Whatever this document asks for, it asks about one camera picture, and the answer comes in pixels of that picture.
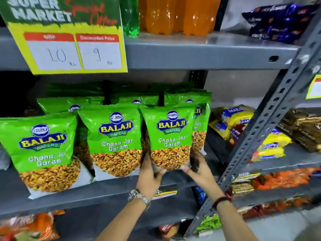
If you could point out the person's right hand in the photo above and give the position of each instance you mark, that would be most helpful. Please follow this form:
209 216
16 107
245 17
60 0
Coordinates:
203 178

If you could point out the person's left hand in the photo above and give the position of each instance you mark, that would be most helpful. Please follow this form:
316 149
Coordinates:
148 181

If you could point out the person's right thumb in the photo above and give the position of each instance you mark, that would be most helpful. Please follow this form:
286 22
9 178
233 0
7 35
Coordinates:
186 169

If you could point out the person's left thumb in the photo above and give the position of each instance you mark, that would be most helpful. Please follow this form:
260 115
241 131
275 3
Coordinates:
160 173

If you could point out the person's left forearm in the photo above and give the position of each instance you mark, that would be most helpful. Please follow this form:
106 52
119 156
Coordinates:
125 223

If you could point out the person's right forearm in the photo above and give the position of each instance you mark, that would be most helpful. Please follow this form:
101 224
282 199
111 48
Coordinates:
233 223

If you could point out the black and yellow shelf label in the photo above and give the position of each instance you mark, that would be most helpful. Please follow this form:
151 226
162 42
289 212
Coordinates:
165 194

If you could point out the blue snack packet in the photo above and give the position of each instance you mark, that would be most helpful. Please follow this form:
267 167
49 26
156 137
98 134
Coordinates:
200 195

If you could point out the silver wristwatch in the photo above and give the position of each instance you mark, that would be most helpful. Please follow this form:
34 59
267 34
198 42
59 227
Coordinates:
139 197

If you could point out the yellow and blue biscuit packet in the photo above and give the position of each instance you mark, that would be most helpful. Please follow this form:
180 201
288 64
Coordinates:
275 140
220 128
237 114
268 154

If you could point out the light green snack packet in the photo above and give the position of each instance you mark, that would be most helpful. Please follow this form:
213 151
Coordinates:
209 223

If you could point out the red snack packet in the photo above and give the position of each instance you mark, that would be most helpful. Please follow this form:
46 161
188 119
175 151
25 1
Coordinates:
169 231

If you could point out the gold wrapped packet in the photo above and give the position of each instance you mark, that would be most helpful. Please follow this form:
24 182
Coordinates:
242 189

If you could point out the red biscuit packet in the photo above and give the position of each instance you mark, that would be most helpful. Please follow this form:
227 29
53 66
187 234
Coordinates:
237 134

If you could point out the row of orange red packets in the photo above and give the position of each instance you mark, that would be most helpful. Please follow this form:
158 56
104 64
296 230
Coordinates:
273 208

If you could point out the row of orange snack packets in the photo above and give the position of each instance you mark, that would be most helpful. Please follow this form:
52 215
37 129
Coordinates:
283 179

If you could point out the grey slotted shelf rack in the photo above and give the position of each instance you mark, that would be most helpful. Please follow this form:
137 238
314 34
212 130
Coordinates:
275 102

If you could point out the rows of green packets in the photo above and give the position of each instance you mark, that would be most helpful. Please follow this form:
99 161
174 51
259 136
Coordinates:
45 153

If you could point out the grey metal shelf rack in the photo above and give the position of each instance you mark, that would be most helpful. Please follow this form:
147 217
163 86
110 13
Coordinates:
200 52

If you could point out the pile of brown gold packets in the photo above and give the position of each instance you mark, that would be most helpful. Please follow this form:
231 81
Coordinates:
303 127

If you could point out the pile of orange chip bags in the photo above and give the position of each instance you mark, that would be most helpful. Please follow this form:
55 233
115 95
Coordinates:
32 227

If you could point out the yellow price tag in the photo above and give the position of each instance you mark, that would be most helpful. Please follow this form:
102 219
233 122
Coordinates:
314 87

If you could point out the orange drink bottle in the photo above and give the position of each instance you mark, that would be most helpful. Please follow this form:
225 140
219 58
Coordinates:
200 17
160 17
142 12
180 15

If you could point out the yellow and green price sign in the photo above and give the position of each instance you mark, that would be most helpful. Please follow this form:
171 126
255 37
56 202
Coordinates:
65 47

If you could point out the green drink bottle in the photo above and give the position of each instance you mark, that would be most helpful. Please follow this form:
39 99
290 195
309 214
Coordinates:
130 17

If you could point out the pile of dark blue packets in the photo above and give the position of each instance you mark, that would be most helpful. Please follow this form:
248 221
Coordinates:
278 22

